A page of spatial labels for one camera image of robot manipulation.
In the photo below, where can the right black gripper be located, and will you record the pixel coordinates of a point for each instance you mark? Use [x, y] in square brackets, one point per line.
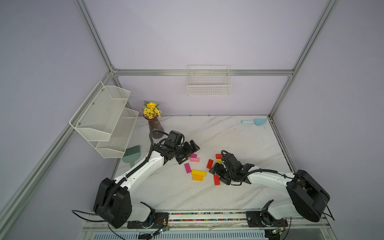
[226, 180]

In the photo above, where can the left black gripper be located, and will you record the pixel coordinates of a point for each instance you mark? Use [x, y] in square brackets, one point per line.
[189, 151]

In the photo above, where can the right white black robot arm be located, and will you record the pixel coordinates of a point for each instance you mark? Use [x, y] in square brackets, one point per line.
[306, 198]

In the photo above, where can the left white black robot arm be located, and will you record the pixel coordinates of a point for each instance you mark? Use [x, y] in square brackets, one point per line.
[113, 202]

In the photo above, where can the light pink block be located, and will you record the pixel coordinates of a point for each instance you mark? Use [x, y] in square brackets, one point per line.
[195, 160]

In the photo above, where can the magenta block lower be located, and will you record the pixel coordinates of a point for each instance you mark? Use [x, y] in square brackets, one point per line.
[188, 168]

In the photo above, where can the yellow large block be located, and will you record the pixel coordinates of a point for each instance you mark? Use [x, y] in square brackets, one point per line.
[199, 173]

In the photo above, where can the orange block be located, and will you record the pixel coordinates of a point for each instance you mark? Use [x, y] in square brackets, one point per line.
[198, 178]

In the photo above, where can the dark glass vase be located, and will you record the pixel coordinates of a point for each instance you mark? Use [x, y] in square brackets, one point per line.
[155, 125]

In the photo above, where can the yellow flower bouquet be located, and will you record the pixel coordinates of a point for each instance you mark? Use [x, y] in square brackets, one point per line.
[151, 110]

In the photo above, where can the teal scoop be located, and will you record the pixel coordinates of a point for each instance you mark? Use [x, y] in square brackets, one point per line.
[257, 122]

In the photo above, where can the lower white mesh shelf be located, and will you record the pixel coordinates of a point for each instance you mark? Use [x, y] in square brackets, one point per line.
[116, 147]

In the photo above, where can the white mesh shelf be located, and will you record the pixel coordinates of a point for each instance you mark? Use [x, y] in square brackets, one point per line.
[97, 118]
[116, 147]

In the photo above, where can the upper white mesh shelf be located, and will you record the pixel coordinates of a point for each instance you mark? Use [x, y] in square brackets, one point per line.
[97, 118]

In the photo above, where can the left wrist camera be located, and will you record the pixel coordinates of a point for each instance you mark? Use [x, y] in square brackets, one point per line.
[174, 140]

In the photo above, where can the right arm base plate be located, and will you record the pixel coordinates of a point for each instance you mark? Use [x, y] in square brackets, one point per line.
[262, 219]

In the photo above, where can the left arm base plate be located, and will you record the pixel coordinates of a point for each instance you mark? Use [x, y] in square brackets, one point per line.
[154, 221]

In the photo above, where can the white wire wall basket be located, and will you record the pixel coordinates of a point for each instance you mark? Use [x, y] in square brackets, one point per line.
[209, 80]

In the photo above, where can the aluminium front rail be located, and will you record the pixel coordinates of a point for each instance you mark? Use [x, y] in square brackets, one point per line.
[209, 220]

